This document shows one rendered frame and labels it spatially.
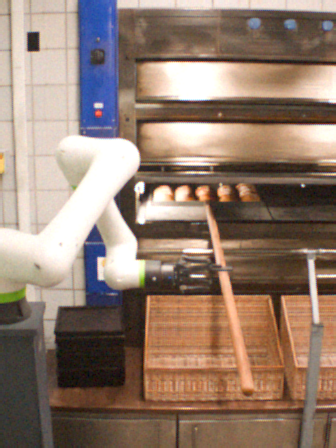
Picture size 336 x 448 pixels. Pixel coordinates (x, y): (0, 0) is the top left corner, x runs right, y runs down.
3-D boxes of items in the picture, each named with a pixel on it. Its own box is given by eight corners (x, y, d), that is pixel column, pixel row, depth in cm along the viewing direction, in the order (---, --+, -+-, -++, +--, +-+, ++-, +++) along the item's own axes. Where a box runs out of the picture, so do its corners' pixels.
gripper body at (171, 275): (162, 258, 229) (189, 258, 229) (162, 282, 231) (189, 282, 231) (161, 265, 222) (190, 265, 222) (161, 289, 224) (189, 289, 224)
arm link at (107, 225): (71, 199, 212) (104, 191, 209) (75, 175, 220) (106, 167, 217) (111, 270, 237) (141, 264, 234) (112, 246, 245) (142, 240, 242)
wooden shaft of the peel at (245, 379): (254, 398, 150) (255, 387, 149) (241, 398, 150) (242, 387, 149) (211, 210, 315) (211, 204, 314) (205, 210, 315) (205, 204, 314)
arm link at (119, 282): (103, 296, 227) (100, 275, 219) (105, 268, 236) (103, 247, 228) (144, 297, 227) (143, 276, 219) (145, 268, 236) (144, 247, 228)
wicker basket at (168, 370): (146, 350, 308) (145, 294, 301) (268, 349, 308) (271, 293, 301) (142, 402, 261) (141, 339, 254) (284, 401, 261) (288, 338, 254)
